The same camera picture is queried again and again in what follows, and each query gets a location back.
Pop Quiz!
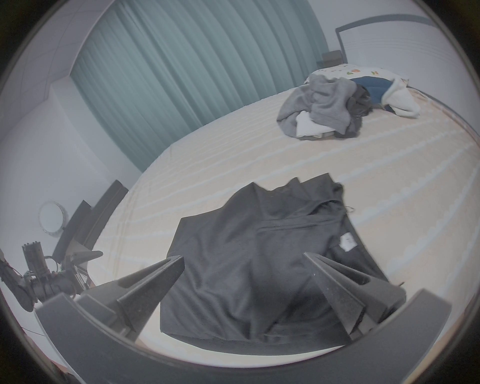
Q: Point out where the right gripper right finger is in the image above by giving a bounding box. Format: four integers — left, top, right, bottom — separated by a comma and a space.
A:
303, 252, 407, 335

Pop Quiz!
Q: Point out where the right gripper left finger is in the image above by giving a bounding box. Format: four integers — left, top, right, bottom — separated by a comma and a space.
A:
80, 255, 185, 335

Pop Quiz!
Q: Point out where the black T-shirt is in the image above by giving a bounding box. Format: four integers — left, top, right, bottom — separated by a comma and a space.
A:
159, 172, 406, 346

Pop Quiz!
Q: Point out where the bed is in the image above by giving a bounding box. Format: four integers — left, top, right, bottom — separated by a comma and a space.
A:
52, 14, 480, 370

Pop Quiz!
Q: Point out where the pile of clothes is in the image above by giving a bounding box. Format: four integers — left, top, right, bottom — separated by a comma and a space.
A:
277, 74, 421, 140

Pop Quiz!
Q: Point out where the white printed pillow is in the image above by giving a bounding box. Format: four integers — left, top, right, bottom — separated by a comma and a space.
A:
304, 65, 409, 85

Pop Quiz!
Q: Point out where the dark bedside table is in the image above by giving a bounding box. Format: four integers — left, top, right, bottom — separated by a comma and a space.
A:
317, 50, 344, 69

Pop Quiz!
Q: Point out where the blue-green curtain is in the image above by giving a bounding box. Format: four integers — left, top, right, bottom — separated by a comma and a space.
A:
70, 0, 330, 173

